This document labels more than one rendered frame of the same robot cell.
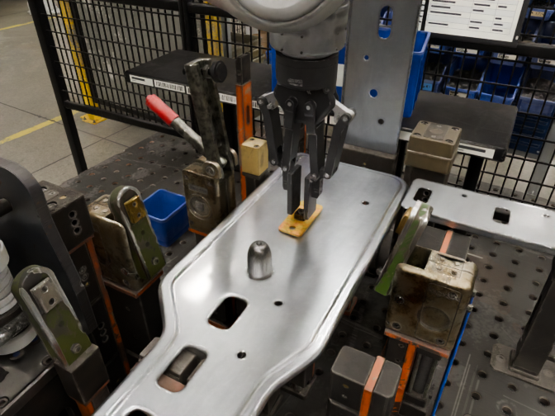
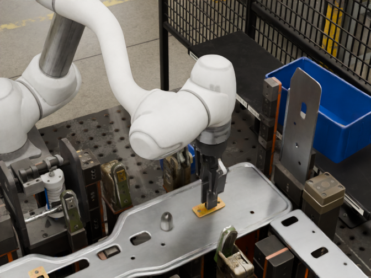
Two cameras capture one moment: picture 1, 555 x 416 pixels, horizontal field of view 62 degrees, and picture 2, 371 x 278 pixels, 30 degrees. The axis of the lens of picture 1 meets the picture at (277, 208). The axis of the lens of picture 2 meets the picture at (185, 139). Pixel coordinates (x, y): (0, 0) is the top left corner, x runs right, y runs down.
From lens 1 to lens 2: 1.24 m
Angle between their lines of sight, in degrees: 25
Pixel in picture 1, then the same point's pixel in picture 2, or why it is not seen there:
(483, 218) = (306, 249)
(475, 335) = not seen: outside the picture
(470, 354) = not seen: outside the picture
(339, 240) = (217, 227)
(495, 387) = not seen: outside the picture
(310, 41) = (202, 138)
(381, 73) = (301, 136)
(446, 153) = (319, 201)
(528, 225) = (326, 264)
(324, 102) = (213, 161)
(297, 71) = (199, 145)
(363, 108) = (292, 150)
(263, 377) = (134, 270)
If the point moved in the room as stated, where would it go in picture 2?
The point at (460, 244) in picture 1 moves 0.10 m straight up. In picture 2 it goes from (283, 257) to (287, 230)
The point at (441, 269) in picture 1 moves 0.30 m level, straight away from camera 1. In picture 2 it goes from (233, 261) to (329, 210)
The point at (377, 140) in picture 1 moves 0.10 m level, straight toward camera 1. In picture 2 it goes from (297, 173) to (274, 192)
